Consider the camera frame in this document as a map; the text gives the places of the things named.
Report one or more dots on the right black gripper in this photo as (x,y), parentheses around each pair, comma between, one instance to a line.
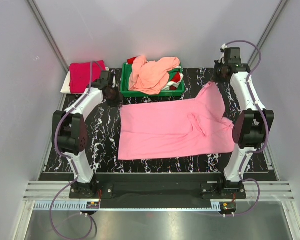
(217,64)

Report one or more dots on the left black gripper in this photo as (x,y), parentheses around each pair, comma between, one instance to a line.
(117,102)

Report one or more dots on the pink t shirt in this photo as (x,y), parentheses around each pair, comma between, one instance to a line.
(174,129)

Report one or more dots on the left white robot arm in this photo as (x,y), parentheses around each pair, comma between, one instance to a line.
(69,130)

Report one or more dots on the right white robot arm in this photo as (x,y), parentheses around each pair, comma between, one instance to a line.
(251,130)

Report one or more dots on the green plastic bin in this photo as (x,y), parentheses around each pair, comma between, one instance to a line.
(124,85)

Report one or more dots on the peach t shirt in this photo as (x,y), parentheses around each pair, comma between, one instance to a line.
(150,77)

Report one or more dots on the red white green t shirt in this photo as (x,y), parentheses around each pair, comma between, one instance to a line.
(174,77)

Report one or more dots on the folded magenta t shirt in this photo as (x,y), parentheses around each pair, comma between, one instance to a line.
(80,75)

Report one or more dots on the folded white t shirt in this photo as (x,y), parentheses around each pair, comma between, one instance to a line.
(66,85)

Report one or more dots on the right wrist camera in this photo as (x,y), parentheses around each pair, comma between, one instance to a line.
(230,55)

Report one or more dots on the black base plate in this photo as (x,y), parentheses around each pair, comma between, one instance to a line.
(154,191)

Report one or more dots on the left corner post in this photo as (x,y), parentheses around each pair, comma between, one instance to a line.
(47,33)

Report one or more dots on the corner post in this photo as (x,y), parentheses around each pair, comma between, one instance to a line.
(254,57)
(47,33)

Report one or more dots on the right corner post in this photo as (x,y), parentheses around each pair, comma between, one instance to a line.
(254,57)

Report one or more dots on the aluminium rail frame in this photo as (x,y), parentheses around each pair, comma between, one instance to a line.
(269,212)

